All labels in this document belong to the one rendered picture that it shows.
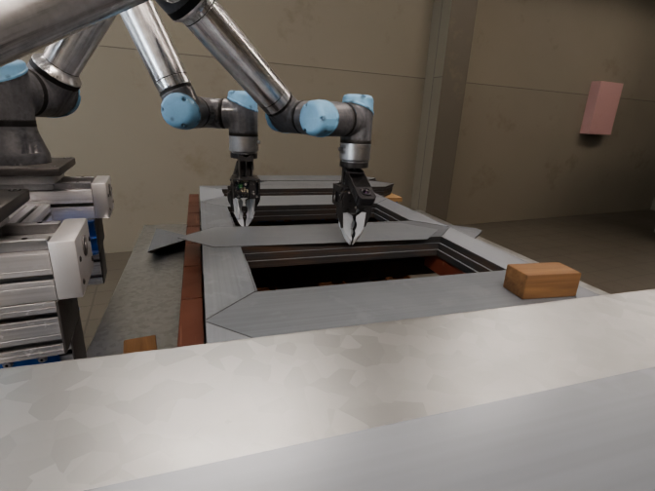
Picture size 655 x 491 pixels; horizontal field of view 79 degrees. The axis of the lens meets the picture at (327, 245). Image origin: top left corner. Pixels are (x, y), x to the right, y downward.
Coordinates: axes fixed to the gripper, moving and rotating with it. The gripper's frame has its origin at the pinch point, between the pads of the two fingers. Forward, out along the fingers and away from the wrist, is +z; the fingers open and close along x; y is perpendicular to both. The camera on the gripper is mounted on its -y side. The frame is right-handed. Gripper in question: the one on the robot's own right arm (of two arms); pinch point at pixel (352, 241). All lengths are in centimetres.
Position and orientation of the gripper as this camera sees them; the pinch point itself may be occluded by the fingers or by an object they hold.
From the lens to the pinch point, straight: 101.9
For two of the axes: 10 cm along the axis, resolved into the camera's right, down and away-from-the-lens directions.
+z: -0.5, 9.5, 3.1
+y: -3.0, -3.1, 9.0
